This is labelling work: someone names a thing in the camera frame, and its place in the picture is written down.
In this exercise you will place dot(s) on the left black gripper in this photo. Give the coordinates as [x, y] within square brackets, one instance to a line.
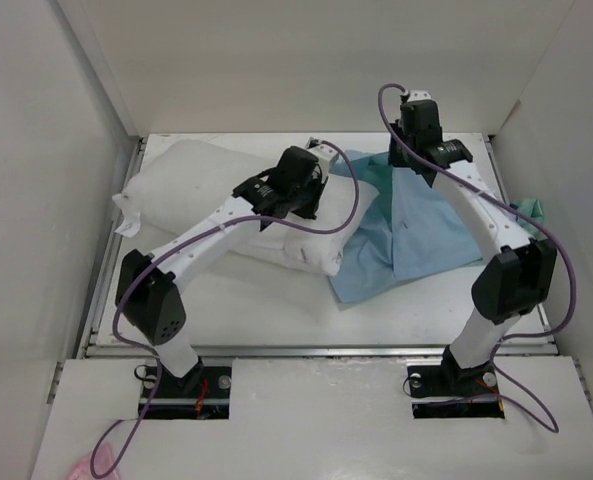
[317, 183]

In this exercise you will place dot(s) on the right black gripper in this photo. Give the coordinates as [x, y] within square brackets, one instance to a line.
[394, 158]

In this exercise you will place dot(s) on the blue pillowcase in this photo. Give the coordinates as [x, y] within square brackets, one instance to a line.
[409, 232]

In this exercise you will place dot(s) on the white pillow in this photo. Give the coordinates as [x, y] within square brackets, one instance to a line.
[187, 182]

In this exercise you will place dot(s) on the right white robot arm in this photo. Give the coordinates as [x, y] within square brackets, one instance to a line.
[518, 267]

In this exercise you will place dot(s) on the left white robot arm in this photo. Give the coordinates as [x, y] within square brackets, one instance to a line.
[150, 286]

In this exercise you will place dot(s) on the pink cloth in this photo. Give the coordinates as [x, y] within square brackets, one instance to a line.
[102, 461]

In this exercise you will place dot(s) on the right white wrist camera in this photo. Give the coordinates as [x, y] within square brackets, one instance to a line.
[415, 95]

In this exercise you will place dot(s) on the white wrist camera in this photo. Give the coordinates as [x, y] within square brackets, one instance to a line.
[326, 155]
[415, 95]

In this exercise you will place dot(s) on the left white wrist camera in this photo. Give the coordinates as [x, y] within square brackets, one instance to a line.
[326, 155]

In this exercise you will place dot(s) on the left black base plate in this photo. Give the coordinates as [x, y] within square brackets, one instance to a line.
[203, 396]

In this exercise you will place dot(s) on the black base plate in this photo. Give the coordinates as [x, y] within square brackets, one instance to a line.
[435, 395]
[203, 396]

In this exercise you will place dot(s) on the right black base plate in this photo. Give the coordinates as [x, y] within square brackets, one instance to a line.
[435, 395]

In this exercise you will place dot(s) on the aluminium front rail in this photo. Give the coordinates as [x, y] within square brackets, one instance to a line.
[96, 351]

